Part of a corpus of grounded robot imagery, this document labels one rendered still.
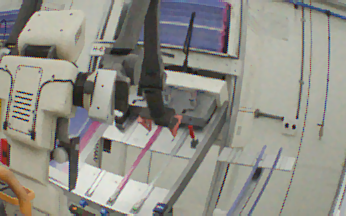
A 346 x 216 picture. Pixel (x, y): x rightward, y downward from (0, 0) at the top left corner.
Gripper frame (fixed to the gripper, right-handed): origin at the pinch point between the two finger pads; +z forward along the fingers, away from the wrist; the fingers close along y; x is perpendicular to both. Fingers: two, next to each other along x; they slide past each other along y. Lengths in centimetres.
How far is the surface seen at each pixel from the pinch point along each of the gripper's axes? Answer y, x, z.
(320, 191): -65, -98, 156
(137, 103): 22.4, -19.1, 9.4
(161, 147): 5.6, -4.5, 14.7
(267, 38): 13, -174, 80
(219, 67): -4.9, -41.6, 3.0
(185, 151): -4.1, -5.2, 14.6
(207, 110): -6.1, -22.9, 9.5
